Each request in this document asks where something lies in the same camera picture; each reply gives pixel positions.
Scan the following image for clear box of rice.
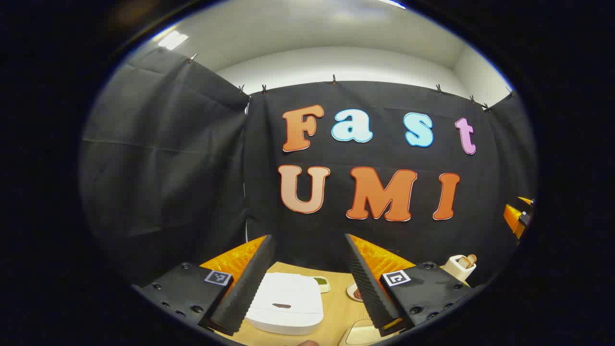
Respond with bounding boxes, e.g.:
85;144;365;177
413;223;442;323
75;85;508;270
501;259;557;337
339;320;385;346

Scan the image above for cream chopstick holder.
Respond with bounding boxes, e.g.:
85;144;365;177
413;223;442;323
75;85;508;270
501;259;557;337
443;254;477;283

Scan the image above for white rice cooker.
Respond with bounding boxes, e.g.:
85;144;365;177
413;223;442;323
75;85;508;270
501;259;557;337
245;272;325;335

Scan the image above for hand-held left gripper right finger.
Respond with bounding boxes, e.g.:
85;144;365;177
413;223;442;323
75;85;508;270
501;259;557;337
344;234;481;337

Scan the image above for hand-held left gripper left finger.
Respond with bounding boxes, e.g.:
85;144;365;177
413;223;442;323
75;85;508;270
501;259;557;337
132;235;278;336

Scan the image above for black backdrop cloth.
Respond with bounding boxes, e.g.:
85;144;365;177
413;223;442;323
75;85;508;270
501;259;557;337
79;46;539;289

